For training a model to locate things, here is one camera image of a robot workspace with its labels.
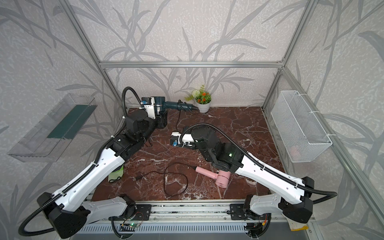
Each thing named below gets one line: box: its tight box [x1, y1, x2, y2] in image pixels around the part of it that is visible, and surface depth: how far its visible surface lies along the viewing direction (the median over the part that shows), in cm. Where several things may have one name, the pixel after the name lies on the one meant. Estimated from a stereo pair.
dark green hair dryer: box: [153, 96, 199, 118], surface depth 68 cm
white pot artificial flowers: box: [184, 84, 212, 114], surface depth 114 cm
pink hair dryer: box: [195, 166, 231, 188], surface depth 84 cm
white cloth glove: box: [282, 215, 309, 232], surface depth 70 cm
